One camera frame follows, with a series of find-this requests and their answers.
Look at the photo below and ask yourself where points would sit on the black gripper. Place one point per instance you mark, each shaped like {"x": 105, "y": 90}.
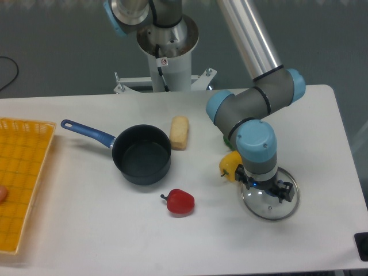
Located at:
{"x": 268, "y": 182}

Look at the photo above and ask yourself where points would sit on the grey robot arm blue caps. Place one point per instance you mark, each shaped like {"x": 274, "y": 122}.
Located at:
{"x": 238, "y": 116}

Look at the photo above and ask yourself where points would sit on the yellow bell pepper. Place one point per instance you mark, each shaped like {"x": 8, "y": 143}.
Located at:
{"x": 229, "y": 164}

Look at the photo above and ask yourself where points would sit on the green pepper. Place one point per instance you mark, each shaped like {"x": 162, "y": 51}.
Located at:
{"x": 228, "y": 143}

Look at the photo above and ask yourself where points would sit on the red bell pepper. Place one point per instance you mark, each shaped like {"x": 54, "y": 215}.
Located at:
{"x": 179, "y": 201}

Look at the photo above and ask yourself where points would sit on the glass pot lid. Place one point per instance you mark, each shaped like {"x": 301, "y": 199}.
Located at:
{"x": 267, "y": 207}

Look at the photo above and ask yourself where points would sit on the beige bread loaf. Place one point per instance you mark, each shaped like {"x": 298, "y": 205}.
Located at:
{"x": 179, "y": 132}

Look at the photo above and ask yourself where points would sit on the black table-edge device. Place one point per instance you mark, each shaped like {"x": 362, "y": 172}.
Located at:
{"x": 361, "y": 241}

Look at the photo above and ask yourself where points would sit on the yellow plastic basket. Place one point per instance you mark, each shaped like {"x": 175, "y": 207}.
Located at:
{"x": 24, "y": 149}

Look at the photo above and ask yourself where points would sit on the black saucepan blue handle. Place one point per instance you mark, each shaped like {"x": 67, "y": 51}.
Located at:
{"x": 142, "y": 153}

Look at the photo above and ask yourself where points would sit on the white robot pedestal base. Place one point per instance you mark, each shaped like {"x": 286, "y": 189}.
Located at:
{"x": 168, "y": 51}

